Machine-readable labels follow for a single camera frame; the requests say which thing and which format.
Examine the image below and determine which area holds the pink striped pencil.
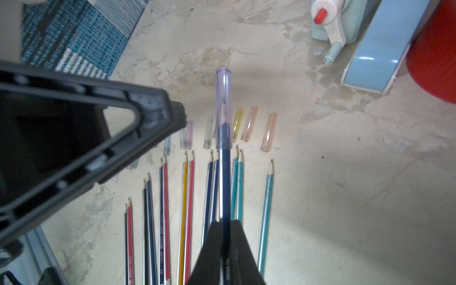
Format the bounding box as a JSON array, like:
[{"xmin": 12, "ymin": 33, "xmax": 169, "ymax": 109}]
[{"xmin": 183, "ymin": 150, "xmax": 195, "ymax": 285}]

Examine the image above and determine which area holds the clear blue pencil cap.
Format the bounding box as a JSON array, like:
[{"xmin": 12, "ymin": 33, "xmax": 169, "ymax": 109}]
[{"xmin": 163, "ymin": 135, "xmax": 172, "ymax": 156}]

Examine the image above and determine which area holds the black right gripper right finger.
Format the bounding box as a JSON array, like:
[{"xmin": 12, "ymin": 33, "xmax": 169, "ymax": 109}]
[{"xmin": 230, "ymin": 220, "xmax": 266, "ymax": 285}]

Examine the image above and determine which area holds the black white striped pencil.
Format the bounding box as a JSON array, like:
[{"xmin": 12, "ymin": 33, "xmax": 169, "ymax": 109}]
[{"xmin": 142, "ymin": 180, "xmax": 148, "ymax": 285}]

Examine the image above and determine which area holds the green striped pencil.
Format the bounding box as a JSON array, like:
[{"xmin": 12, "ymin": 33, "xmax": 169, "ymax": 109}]
[
  {"xmin": 258, "ymin": 159, "xmax": 274, "ymax": 277},
  {"xmin": 236, "ymin": 150, "xmax": 244, "ymax": 223},
  {"xmin": 231, "ymin": 145, "xmax": 239, "ymax": 220}
]

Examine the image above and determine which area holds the yellow striped pencil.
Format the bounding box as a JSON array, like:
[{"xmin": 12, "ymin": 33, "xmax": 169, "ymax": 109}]
[{"xmin": 176, "ymin": 151, "xmax": 188, "ymax": 285}]

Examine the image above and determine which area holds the light blue eraser box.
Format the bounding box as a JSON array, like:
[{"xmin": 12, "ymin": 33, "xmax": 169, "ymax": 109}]
[{"xmin": 341, "ymin": 0, "xmax": 431, "ymax": 94}]

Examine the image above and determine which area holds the dark navy striped pencil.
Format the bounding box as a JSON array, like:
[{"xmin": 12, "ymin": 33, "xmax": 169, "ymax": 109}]
[{"xmin": 201, "ymin": 150, "xmax": 214, "ymax": 246}]

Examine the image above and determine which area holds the red striped pencil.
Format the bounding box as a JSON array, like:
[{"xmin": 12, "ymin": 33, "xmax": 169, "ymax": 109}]
[{"xmin": 127, "ymin": 197, "xmax": 135, "ymax": 285}]

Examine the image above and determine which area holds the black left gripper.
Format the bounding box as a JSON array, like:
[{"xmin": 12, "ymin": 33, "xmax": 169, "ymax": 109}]
[{"xmin": 1, "ymin": 61, "xmax": 187, "ymax": 246}]

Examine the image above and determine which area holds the clear magenta pencil cap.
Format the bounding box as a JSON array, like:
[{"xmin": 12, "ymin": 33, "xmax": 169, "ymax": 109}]
[{"xmin": 185, "ymin": 120, "xmax": 194, "ymax": 150}]

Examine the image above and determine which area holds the clear teal pencil cap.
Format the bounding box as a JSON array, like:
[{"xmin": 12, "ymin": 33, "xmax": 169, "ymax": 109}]
[{"xmin": 203, "ymin": 116, "xmax": 214, "ymax": 149}]

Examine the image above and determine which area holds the clear yellow pencil cap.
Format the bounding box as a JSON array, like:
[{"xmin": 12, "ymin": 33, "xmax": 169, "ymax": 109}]
[{"xmin": 232, "ymin": 108, "xmax": 244, "ymax": 143}]

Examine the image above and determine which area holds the red pencil cup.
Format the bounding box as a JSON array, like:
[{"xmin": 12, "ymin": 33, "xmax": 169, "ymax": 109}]
[{"xmin": 406, "ymin": 0, "xmax": 456, "ymax": 104}]

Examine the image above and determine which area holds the red pencil with blue cap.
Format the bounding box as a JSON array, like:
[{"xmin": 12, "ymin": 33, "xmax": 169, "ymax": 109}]
[{"xmin": 162, "ymin": 155, "xmax": 171, "ymax": 285}]

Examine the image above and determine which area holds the navy pencil with purple cap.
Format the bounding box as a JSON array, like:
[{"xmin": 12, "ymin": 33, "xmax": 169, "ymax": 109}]
[{"xmin": 216, "ymin": 68, "xmax": 232, "ymax": 285}]

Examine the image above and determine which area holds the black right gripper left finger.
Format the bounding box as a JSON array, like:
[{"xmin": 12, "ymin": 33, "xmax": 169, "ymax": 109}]
[{"xmin": 186, "ymin": 222, "xmax": 222, "ymax": 285}]

